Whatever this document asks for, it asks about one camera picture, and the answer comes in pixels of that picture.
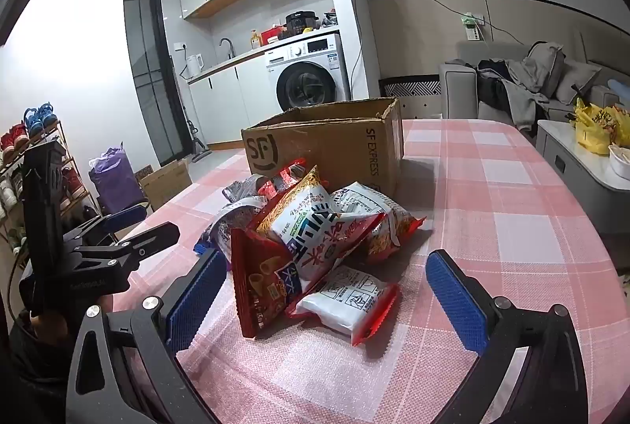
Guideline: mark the grey sofa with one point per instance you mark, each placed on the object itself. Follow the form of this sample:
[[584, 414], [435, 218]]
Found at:
[[457, 89]]

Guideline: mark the person's left forearm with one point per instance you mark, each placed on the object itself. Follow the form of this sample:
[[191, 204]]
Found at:
[[34, 375]]

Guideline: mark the black framed glass door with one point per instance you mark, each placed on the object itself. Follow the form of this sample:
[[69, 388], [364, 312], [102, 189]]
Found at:
[[152, 79]]

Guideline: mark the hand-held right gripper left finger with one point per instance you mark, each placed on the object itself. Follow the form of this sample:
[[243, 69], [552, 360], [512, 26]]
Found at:
[[197, 301]]

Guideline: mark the silver purple snack packet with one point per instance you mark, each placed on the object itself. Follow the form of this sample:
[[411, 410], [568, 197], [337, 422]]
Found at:
[[231, 222]]

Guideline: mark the red cone snack packet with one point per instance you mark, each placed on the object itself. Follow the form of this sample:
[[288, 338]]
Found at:
[[256, 296]]

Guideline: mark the light blue pillow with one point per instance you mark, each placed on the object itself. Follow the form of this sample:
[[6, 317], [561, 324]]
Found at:
[[621, 90]]

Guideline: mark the grey pillow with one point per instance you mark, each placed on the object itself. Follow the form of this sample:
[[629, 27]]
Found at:
[[578, 79]]

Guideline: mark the person's left hand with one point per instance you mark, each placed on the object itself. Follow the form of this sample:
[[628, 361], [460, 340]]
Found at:
[[49, 324]]

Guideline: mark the pink checked tablecloth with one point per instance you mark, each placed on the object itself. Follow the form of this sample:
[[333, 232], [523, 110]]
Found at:
[[492, 207]]

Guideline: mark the grey coffee table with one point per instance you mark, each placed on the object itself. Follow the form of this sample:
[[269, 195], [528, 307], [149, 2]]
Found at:
[[571, 168]]

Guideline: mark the black pressure cooker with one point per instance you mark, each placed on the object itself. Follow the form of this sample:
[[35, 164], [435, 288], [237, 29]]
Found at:
[[300, 23]]

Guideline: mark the silver blue snack packet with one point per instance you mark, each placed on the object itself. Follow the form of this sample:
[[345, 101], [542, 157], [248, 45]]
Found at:
[[241, 188]]

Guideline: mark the yellow plastic bag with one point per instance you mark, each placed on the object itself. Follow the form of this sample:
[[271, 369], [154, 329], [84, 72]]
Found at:
[[598, 128]]

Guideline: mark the wooden shoe rack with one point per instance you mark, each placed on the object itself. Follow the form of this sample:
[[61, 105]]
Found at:
[[74, 207]]

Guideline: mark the white food container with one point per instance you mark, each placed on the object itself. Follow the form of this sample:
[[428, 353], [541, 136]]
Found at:
[[621, 163]]

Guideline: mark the large cardboard box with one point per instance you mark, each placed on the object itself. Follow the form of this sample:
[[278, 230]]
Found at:
[[320, 148]]

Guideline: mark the grey clothes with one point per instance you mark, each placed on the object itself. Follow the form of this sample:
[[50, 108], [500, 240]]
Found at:
[[526, 94]]

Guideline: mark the wall socket with plugs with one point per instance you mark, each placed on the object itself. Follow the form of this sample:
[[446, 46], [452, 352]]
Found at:
[[473, 28]]

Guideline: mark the yellow soap bottle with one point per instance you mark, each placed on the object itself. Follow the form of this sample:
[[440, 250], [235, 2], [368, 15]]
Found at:
[[255, 41]]

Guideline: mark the floor mop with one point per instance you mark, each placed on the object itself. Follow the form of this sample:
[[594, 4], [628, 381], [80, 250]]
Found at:
[[199, 148]]

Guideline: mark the black clothes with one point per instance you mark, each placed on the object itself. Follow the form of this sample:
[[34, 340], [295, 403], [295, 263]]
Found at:
[[492, 84]]

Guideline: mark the blue shoe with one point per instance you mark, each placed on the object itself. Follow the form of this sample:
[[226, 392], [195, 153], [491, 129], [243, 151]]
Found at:
[[49, 115], [33, 121]]

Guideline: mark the purple bag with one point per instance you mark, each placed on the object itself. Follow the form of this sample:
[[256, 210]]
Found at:
[[115, 183]]

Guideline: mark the red and white snack packet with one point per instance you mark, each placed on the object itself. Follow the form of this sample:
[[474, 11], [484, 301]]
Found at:
[[344, 301]]

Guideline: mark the white base cabinets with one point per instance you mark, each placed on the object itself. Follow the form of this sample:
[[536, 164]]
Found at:
[[221, 109]]

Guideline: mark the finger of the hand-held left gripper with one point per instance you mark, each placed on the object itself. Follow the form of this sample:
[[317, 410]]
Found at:
[[125, 218], [152, 237]]

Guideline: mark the white washing machine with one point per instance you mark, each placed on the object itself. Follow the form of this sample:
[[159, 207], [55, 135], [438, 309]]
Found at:
[[305, 60]]

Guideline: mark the red cookie snack packet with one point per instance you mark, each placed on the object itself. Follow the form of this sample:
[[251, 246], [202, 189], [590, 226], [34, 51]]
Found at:
[[283, 180]]

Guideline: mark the red box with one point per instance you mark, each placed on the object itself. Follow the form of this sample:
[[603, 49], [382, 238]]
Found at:
[[273, 36]]

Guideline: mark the black white patterned board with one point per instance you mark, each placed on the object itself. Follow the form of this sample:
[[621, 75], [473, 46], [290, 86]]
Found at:
[[411, 92]]

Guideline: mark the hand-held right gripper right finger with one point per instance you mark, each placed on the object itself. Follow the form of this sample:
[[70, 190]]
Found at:
[[457, 306]]

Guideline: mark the white electric kettle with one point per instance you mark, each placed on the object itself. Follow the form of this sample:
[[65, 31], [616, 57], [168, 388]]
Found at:
[[195, 65]]

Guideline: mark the small cardboard box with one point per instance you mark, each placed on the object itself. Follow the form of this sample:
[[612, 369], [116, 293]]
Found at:
[[165, 185]]

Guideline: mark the red shoe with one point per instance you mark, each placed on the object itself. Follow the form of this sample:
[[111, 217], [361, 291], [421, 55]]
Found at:
[[15, 137]]

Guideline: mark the chrome faucet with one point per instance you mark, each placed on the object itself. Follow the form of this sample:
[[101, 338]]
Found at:
[[227, 46]]

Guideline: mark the dark plastic bag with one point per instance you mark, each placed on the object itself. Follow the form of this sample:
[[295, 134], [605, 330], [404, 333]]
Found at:
[[330, 19]]

